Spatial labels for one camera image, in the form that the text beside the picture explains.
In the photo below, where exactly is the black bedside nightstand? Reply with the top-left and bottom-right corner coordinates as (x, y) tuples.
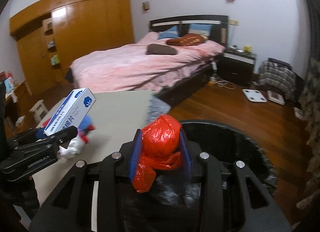
(217, 49), (257, 87)

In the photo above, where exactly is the white tissue wad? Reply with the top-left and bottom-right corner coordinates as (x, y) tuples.
(57, 135), (86, 159)

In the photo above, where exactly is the left wall lamp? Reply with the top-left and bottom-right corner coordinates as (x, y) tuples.
(142, 1), (150, 12)

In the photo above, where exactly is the small white wooden stool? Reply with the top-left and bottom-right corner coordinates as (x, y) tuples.
(29, 100), (48, 123)

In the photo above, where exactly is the black bed headboard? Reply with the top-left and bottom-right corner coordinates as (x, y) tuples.
(149, 15), (229, 47)

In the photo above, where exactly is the blue pillow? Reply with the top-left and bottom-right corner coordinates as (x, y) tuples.
(188, 23), (212, 37)
(158, 25), (179, 39)

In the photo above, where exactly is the plaid cloth covered chair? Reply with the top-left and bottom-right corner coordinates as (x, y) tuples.
(258, 58), (296, 100)

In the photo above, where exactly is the left blue pillow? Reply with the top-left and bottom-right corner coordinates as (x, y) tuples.
(158, 25), (179, 39)

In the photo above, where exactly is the blue plastic bag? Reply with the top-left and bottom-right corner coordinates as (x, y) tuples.
(78, 115), (92, 132)

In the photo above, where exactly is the white blue medicine box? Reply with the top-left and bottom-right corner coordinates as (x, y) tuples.
(44, 88), (96, 136)

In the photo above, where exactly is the white bathroom scale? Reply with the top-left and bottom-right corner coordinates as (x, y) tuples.
(242, 89), (267, 103)

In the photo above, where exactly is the grey quilted table cover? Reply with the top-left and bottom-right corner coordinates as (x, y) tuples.
(146, 96), (171, 124)

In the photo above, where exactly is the bed with pink cover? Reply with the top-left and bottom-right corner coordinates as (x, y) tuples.
(69, 32), (225, 93)

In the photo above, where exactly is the red framed photo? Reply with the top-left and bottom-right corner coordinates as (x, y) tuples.
(0, 71), (12, 81)

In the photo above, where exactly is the light blue electric kettle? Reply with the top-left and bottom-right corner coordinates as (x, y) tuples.
(4, 76), (15, 93)

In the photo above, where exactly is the red plastic bag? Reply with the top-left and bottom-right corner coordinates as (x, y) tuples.
(132, 114), (182, 193)

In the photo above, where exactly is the brown dotted pillow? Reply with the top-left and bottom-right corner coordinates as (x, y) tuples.
(166, 33), (208, 46)

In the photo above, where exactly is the red cloth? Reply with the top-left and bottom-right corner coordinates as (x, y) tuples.
(42, 118), (51, 127)

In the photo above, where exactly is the wooden wardrobe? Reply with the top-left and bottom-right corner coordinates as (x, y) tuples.
(9, 0), (134, 94)

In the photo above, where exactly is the yellow plush toy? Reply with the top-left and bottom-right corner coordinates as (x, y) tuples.
(243, 45), (252, 53)

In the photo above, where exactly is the dark brown folded cloth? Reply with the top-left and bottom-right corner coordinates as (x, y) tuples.
(145, 44), (178, 55)

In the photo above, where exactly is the white power strip cable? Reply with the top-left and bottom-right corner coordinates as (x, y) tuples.
(208, 62), (237, 91)

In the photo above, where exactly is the right blue pillow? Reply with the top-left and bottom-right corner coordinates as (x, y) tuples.
(188, 23), (212, 37)

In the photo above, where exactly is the patterned dark curtain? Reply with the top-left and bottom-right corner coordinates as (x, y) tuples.
(297, 0), (319, 210)

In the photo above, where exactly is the black lined trash bin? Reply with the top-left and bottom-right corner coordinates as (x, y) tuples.
(122, 120), (286, 231)

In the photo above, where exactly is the wooden side desk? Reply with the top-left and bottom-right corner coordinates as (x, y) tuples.
(4, 81), (30, 134)

